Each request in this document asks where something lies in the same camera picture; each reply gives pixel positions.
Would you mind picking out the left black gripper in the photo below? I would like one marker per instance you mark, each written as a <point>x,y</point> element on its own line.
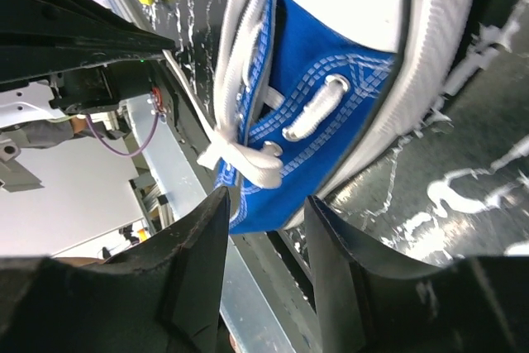
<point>41,37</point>

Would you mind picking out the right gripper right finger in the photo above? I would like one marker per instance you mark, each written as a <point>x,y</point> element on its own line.
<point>371,298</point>

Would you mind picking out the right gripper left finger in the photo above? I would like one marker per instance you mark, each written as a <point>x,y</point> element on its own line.
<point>162,295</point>

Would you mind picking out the white shoelace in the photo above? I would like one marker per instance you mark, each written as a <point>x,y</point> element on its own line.
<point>279,78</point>

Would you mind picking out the blue canvas sneaker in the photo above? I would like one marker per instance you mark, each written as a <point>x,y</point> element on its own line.
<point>412,45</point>

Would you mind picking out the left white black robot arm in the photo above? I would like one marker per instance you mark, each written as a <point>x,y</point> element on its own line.
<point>25,121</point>

